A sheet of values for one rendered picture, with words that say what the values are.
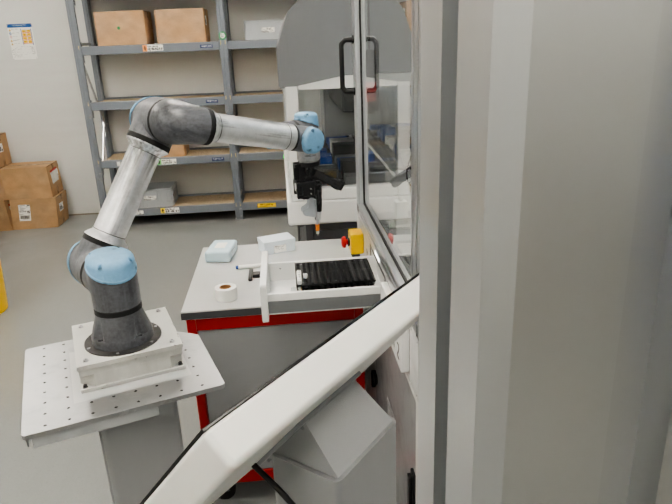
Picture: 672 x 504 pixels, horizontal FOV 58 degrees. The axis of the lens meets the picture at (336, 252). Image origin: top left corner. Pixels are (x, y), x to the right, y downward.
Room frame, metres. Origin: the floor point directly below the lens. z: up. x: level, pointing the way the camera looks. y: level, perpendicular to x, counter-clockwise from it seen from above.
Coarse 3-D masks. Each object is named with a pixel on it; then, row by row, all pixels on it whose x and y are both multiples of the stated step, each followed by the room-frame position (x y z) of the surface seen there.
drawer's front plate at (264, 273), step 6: (264, 252) 1.77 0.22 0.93; (264, 258) 1.71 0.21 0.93; (264, 264) 1.66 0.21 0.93; (264, 270) 1.61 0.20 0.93; (264, 276) 1.57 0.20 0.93; (264, 282) 1.52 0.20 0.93; (264, 288) 1.50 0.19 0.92; (264, 294) 1.50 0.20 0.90; (264, 300) 1.50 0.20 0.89; (264, 306) 1.50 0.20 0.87; (264, 312) 1.50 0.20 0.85; (264, 318) 1.50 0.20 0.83
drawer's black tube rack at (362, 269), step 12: (300, 264) 1.72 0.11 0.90; (312, 264) 1.72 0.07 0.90; (324, 264) 1.72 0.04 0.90; (336, 264) 1.72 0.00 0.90; (348, 264) 1.71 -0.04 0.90; (360, 264) 1.71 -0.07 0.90; (312, 276) 1.62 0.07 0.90; (324, 276) 1.63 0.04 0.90; (336, 276) 1.62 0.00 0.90; (348, 276) 1.61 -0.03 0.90; (360, 276) 1.61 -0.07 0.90; (372, 276) 1.61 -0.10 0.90; (312, 288) 1.61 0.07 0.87; (324, 288) 1.61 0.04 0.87
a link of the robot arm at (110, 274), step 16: (96, 256) 1.41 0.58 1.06; (112, 256) 1.41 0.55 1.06; (128, 256) 1.42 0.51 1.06; (80, 272) 1.44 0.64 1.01; (96, 272) 1.36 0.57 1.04; (112, 272) 1.36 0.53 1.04; (128, 272) 1.39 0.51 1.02; (96, 288) 1.36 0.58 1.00; (112, 288) 1.36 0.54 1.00; (128, 288) 1.38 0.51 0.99; (96, 304) 1.37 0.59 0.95; (112, 304) 1.36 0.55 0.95; (128, 304) 1.38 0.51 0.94
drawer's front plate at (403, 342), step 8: (384, 288) 1.45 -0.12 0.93; (384, 296) 1.44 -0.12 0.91; (408, 336) 1.21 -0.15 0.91; (392, 344) 1.33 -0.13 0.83; (400, 344) 1.22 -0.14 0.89; (408, 344) 1.21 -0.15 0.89; (400, 352) 1.22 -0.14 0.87; (408, 352) 1.21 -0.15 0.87; (400, 360) 1.22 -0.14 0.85; (408, 360) 1.21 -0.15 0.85; (400, 368) 1.22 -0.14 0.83; (408, 368) 1.21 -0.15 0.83
